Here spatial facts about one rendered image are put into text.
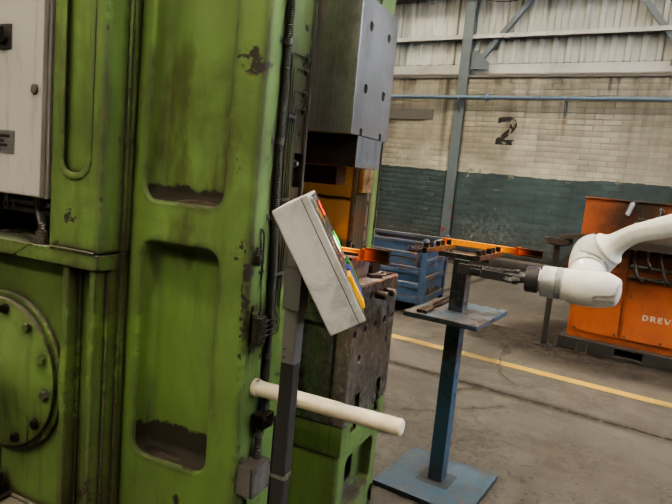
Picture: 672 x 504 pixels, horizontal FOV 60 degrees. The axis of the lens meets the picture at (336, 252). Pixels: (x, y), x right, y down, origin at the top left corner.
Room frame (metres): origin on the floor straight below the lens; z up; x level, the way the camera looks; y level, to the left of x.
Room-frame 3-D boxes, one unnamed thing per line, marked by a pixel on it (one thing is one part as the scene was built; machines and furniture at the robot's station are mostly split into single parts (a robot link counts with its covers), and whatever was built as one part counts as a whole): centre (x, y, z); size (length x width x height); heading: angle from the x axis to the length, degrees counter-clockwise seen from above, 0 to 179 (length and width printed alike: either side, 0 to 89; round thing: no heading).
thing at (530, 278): (1.68, -0.55, 1.00); 0.09 x 0.08 x 0.07; 65
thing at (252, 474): (1.59, 0.18, 0.36); 0.09 x 0.07 x 0.12; 156
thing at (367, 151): (1.95, 0.12, 1.32); 0.42 x 0.20 x 0.10; 66
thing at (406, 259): (5.95, -0.48, 0.36); 1.20 x 0.80 x 0.72; 64
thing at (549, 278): (1.65, -0.61, 1.00); 0.09 x 0.06 x 0.09; 155
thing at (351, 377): (2.01, 0.10, 0.69); 0.56 x 0.38 x 0.45; 66
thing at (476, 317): (2.32, -0.51, 0.74); 0.40 x 0.30 x 0.02; 148
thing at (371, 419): (1.51, -0.01, 0.62); 0.44 x 0.05 x 0.05; 66
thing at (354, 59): (1.99, 0.10, 1.56); 0.42 x 0.39 x 0.40; 66
